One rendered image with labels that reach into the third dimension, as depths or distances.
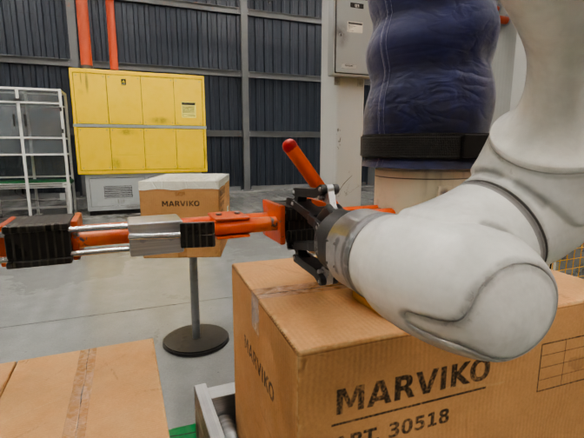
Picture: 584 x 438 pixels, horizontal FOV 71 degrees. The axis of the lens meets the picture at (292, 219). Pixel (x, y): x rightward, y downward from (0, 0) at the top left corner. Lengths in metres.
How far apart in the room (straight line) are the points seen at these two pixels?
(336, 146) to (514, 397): 1.24
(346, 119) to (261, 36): 10.26
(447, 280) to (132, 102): 7.68
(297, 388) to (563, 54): 0.43
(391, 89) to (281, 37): 11.47
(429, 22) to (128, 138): 7.33
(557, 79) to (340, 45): 1.42
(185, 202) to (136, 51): 9.29
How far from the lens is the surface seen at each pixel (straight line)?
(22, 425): 1.25
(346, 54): 1.75
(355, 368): 0.56
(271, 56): 11.95
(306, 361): 0.53
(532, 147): 0.38
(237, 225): 0.59
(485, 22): 0.73
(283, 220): 0.60
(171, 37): 11.46
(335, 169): 1.76
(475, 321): 0.30
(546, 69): 0.36
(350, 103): 1.79
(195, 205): 2.15
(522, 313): 0.31
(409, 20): 0.70
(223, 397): 1.10
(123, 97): 7.88
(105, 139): 7.85
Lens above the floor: 1.19
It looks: 10 degrees down
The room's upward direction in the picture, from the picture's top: straight up
